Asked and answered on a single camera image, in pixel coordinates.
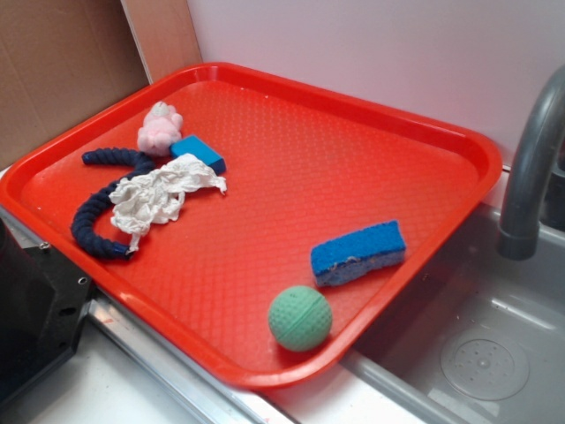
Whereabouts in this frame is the grey faucet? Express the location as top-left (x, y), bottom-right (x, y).
top-left (497, 67), bottom-right (564, 261)

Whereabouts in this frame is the grey plastic sink basin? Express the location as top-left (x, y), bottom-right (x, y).
top-left (343, 206), bottom-right (564, 423)

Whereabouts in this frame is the blue sponge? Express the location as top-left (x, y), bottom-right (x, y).
top-left (310, 220), bottom-right (406, 287)

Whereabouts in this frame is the dark blue rope toy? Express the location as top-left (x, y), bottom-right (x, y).
top-left (71, 148), bottom-right (155, 261)

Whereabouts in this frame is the crumpled white paper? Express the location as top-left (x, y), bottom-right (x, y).
top-left (109, 154), bottom-right (227, 254)

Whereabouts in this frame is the red plastic tray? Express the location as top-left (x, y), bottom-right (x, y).
top-left (1, 64), bottom-right (502, 390)

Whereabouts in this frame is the brown cardboard panel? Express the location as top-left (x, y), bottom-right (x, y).
top-left (1, 1), bottom-right (201, 168)

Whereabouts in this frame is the green dimpled ball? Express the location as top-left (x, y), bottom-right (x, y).
top-left (267, 285), bottom-right (333, 352)

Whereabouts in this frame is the pink plush toy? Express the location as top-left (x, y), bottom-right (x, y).
top-left (137, 102), bottom-right (184, 157)

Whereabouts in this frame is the blue rectangular block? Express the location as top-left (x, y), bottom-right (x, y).
top-left (169, 135), bottom-right (227, 175)

